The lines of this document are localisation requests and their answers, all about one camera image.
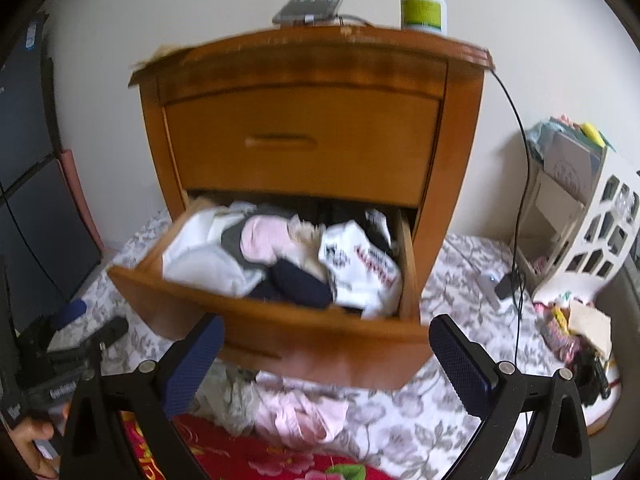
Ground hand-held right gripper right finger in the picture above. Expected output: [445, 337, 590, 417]
[429, 314, 593, 480]

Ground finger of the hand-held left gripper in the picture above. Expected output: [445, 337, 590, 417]
[44, 316, 131, 377]
[19, 299, 87, 352]

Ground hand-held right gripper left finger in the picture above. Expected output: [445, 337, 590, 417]
[60, 313, 226, 480]

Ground pale green lace underwear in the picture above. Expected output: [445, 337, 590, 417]
[207, 364, 262, 437]

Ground white bra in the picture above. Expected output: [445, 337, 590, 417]
[162, 247, 267, 299]

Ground pink garment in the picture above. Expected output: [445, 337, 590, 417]
[255, 392, 351, 449]

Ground grey cloth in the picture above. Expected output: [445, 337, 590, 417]
[220, 220, 253, 267]

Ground navy sock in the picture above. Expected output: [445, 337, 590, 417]
[249, 259, 335, 311]

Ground white printed sock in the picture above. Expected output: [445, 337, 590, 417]
[317, 220, 404, 320]

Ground pink socks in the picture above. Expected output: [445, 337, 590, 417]
[240, 215, 299, 267]

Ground cream lace cloth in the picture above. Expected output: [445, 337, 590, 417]
[287, 214, 328, 282]

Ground person's left hand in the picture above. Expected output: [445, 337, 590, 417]
[14, 402, 71, 479]

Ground grey floral quilt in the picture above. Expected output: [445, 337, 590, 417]
[47, 207, 591, 480]

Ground white charger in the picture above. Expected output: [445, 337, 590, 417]
[477, 271, 502, 312]

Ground black power adapter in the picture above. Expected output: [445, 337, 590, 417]
[495, 272, 524, 300]

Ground red floral blanket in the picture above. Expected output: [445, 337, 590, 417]
[120, 410, 391, 480]

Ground pile of snack packets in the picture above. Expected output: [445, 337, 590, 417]
[534, 290, 621, 406]

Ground dark blue cabinet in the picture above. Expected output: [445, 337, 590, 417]
[0, 10, 103, 333]

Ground pink board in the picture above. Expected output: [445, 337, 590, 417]
[57, 149, 106, 257]

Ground brown paper bag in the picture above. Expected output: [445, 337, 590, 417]
[567, 300, 614, 357]

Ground white plastic rack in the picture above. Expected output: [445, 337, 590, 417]
[515, 120, 640, 306]

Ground wooden nightstand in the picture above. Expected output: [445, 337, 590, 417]
[129, 25, 496, 392]

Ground grey paper box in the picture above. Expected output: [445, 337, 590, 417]
[544, 132, 607, 197]

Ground shallow-fronted wooden drawer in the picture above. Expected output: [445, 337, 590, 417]
[161, 92, 443, 209]

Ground white bottle green label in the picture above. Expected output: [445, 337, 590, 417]
[400, 0, 448, 36]

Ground grey smartphone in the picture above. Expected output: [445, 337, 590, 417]
[272, 0, 347, 26]

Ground black cable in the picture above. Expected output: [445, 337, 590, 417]
[487, 69, 533, 361]

